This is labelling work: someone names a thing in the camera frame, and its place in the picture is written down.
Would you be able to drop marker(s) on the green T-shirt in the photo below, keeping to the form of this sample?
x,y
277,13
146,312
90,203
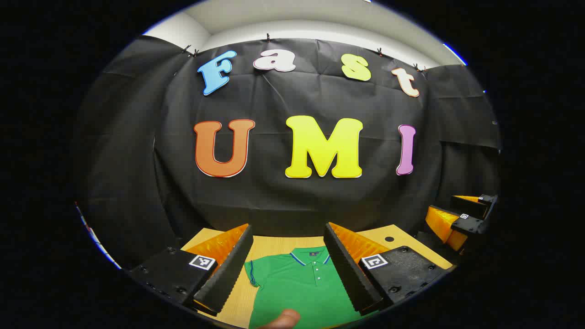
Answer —
x,y
297,288

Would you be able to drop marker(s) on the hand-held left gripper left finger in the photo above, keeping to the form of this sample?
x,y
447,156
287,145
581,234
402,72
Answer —
x,y
228,274

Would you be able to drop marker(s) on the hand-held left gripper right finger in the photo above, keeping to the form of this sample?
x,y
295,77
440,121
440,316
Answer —
x,y
352,278

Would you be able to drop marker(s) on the black backdrop cloth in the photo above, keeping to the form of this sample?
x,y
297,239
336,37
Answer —
x,y
274,205

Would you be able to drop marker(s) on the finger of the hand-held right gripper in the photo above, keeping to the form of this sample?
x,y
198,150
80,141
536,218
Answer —
x,y
468,208
441,224

